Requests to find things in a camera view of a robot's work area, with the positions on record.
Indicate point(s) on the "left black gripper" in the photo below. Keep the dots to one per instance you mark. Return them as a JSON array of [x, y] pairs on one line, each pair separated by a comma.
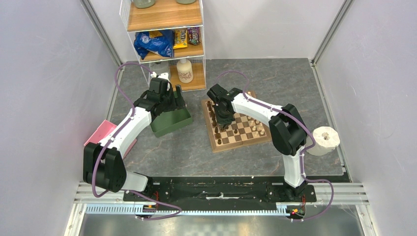
[[180, 102]]

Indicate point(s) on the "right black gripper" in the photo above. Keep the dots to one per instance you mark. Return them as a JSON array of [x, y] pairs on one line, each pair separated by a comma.
[[223, 121]]

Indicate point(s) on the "wooden chess board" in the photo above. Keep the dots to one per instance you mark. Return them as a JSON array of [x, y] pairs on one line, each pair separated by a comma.
[[243, 131]]

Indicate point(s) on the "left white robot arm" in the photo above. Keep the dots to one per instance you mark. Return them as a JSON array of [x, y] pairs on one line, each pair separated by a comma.
[[103, 165]]

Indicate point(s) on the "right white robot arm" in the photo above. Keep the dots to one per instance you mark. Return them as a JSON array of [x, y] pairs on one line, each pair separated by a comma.
[[285, 125]]

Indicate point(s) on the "green plastic tray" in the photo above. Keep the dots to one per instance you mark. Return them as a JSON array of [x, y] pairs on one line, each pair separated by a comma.
[[171, 121]]

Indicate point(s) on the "cream lotion bottle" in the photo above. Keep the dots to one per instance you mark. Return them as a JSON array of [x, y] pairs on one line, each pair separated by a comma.
[[184, 69]]

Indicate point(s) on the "blue snack bag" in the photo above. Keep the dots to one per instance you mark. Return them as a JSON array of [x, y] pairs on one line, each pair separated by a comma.
[[159, 42]]

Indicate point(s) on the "yellow candy bag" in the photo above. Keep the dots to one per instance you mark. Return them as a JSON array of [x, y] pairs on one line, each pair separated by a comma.
[[180, 39]]

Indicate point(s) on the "brown candy bag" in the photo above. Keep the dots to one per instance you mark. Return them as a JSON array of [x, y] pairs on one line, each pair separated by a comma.
[[194, 36]]

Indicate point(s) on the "pink plastic tray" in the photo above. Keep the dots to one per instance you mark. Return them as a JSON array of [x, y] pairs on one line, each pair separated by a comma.
[[101, 135]]

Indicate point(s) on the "white paper roll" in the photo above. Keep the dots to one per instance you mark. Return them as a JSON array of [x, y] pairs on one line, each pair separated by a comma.
[[327, 140]]

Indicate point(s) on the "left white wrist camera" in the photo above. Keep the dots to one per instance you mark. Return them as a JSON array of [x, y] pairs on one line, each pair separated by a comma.
[[161, 76]]

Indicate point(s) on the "white wire wooden shelf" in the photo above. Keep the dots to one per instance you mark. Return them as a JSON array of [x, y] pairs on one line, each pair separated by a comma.
[[148, 15]]

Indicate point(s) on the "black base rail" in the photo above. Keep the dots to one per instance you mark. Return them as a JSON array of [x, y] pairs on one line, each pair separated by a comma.
[[227, 193]]

